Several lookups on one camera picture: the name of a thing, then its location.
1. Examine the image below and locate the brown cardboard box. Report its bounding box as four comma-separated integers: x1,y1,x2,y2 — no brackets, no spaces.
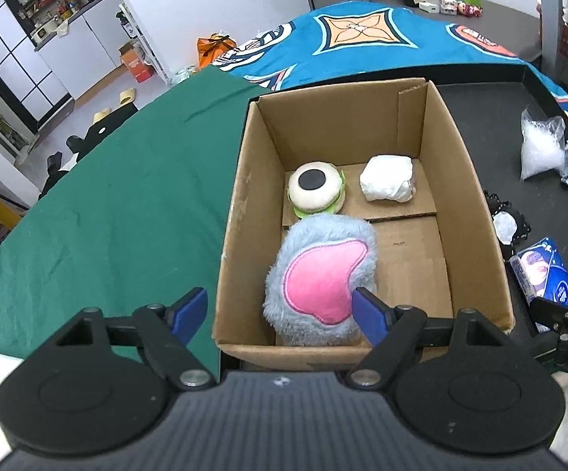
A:
212,77,516,371

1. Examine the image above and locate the black-framed sliding door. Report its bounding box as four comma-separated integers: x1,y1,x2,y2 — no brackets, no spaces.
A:
0,0,76,131

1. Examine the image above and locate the clear bag of white stuffing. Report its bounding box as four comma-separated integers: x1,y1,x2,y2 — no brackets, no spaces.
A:
519,108,566,181

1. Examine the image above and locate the grey padded bench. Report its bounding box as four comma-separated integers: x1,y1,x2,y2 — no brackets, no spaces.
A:
402,0,544,62

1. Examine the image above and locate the blue printed blanket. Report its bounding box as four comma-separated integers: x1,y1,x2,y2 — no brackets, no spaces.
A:
213,2,568,158

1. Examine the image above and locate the blue tissue pack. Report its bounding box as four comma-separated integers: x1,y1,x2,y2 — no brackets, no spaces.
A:
510,237,568,307

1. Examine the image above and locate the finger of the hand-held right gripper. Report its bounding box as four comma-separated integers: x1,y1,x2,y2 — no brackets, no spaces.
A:
529,297,568,337

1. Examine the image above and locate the white bundle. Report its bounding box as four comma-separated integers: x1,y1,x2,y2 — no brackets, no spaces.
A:
359,154,415,203

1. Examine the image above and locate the orange paper bag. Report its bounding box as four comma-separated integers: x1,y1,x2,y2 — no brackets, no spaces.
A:
197,34,238,68

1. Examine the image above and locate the orange cardboard carton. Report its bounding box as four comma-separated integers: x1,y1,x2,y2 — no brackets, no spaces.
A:
118,42,155,83

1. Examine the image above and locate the green bed sheet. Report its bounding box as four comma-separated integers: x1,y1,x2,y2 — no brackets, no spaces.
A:
0,68,265,359

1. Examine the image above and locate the black and white garment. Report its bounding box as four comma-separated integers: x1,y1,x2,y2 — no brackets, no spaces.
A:
39,152,80,198

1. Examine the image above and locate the white kitchen cabinet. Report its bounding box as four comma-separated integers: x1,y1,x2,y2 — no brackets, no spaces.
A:
4,0,167,104

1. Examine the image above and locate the grey plush toy pink patch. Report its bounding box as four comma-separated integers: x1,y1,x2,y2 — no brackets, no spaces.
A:
263,213,379,347

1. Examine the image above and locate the black shallow tray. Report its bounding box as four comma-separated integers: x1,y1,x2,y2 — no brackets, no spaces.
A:
218,61,568,374

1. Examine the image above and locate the clear plastic bag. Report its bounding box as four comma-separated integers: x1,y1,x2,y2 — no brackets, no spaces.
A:
169,65,201,86

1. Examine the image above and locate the black lace pouch white centre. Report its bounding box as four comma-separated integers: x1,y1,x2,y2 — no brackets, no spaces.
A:
482,189,531,246

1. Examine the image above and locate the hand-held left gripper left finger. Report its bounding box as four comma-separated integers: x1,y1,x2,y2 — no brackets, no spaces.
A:
56,288,217,392

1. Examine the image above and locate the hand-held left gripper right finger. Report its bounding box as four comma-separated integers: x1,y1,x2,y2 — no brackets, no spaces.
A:
347,287,506,391

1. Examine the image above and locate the soft burger toy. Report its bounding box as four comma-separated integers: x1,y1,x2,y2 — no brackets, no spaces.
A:
288,163,348,220

